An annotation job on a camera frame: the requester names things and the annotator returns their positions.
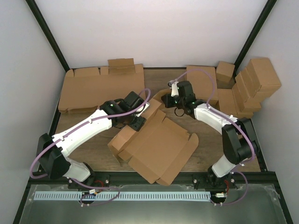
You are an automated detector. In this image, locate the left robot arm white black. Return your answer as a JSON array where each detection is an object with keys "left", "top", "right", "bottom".
[{"left": 35, "top": 91, "right": 149, "bottom": 189}]

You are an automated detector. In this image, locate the middle folded box right stack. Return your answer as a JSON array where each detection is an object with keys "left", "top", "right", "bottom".
[{"left": 235, "top": 68, "right": 264, "bottom": 103}]

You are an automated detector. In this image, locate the large folded cardboard box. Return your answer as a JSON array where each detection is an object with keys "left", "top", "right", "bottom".
[{"left": 186, "top": 65, "right": 218, "bottom": 105}]

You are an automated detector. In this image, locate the top folded box right stack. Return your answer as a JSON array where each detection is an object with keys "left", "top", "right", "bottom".
[{"left": 245, "top": 57, "right": 282, "bottom": 98}]

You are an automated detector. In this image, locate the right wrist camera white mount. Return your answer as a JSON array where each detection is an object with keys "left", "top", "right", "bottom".
[{"left": 168, "top": 80, "right": 179, "bottom": 97}]

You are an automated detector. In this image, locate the small folded box at back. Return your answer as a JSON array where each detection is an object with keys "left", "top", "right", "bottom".
[{"left": 216, "top": 61, "right": 235, "bottom": 84}]

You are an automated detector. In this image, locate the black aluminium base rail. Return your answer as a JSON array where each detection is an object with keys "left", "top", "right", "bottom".
[{"left": 28, "top": 171, "right": 278, "bottom": 189}]

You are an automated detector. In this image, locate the folded box stack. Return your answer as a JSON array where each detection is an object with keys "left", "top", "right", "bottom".
[
  {"left": 232, "top": 83, "right": 261, "bottom": 118},
  {"left": 245, "top": 57, "right": 282, "bottom": 98},
  {"left": 235, "top": 68, "right": 264, "bottom": 103}
]

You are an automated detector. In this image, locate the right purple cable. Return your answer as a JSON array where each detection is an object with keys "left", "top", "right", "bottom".
[{"left": 172, "top": 69, "right": 256, "bottom": 164}]

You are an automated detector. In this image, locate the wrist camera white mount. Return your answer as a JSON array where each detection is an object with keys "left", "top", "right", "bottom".
[
  {"left": 135, "top": 102, "right": 150, "bottom": 117},
  {"left": 168, "top": 80, "right": 179, "bottom": 97}
]

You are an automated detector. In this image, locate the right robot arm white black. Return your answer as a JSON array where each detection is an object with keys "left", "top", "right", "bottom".
[{"left": 161, "top": 81, "right": 260, "bottom": 188}]

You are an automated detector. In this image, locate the lower folded box right stack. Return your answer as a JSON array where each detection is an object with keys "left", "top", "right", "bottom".
[{"left": 232, "top": 83, "right": 261, "bottom": 118}]

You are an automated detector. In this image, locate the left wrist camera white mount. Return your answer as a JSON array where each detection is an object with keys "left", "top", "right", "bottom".
[{"left": 135, "top": 102, "right": 150, "bottom": 117}]

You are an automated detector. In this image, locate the stack of flat cardboard blanks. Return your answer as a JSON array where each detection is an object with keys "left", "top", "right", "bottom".
[{"left": 58, "top": 58, "right": 145, "bottom": 113}]

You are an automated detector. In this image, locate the light blue slotted cable duct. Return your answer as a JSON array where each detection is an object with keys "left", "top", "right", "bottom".
[{"left": 33, "top": 191, "right": 211, "bottom": 202}]

